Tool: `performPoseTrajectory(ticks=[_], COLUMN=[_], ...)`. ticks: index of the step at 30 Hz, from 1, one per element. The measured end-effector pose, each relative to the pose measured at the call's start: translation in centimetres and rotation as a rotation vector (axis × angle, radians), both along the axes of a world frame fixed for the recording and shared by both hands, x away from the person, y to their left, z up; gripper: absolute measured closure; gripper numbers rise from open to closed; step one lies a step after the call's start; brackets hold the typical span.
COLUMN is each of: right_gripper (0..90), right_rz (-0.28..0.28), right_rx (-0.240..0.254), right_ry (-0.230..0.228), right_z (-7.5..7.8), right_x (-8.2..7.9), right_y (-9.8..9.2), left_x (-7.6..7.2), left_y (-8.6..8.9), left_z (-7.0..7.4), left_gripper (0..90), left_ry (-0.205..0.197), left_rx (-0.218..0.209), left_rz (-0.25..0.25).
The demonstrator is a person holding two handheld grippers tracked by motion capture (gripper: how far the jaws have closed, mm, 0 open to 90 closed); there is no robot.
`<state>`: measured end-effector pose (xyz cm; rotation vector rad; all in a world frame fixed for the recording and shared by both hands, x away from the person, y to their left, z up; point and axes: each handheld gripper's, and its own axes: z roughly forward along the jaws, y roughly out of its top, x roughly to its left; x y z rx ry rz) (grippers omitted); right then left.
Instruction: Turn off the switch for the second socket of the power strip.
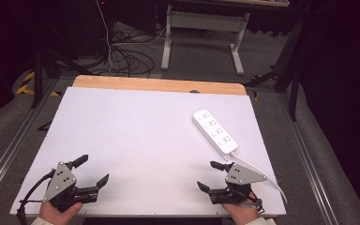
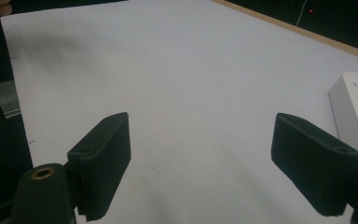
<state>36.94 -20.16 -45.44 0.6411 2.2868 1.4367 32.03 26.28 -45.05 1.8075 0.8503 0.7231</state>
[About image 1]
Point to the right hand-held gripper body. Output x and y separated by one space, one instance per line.
242 176

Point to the wooden desk top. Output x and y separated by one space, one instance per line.
256 2

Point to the white metal desk frame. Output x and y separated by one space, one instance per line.
204 19

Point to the person's left hand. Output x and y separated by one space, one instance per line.
56 215

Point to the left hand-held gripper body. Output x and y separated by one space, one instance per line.
59 182

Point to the black tripod stand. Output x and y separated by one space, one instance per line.
38 75

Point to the person's right hand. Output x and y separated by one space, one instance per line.
240 214

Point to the white power strip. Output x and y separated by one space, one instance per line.
214 132

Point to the yellow black floor tape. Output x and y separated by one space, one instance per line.
25 87

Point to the metal floor rail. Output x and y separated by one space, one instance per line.
12 146
306 162

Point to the black metal stand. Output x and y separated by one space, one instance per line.
290 72

